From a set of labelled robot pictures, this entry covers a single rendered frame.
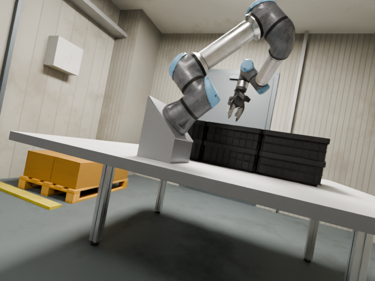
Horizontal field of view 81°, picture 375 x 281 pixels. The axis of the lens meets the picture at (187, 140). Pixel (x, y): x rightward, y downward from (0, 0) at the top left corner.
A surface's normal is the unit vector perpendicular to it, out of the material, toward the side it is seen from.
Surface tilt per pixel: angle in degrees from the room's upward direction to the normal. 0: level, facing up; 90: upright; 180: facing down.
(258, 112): 90
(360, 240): 90
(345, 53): 90
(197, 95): 92
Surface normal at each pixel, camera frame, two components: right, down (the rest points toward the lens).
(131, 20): -0.34, -0.07
